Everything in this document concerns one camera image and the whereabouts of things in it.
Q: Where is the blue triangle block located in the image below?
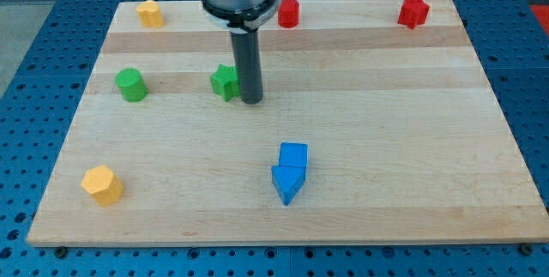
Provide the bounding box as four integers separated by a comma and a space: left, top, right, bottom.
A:
271, 166, 306, 206

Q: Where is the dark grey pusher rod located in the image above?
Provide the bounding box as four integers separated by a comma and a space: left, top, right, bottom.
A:
231, 31, 263, 105

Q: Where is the red star block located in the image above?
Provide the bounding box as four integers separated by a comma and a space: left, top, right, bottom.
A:
397, 0, 430, 29

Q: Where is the green star block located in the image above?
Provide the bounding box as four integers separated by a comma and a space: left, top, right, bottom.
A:
210, 64, 240, 101

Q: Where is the yellow hexagon block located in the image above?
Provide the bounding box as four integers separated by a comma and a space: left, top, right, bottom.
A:
81, 166, 124, 207

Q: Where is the green cylinder block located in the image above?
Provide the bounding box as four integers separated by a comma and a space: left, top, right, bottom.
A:
115, 68, 148, 102

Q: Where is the yellow heart block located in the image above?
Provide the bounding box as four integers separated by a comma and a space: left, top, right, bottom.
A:
136, 0, 165, 28

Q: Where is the wooden board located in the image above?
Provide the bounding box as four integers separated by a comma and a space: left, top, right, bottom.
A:
27, 0, 548, 248

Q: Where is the red cylinder block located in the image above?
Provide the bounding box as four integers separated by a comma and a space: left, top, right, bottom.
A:
278, 0, 300, 28

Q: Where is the blue cube block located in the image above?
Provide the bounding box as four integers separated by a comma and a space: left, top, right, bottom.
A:
279, 142, 308, 168

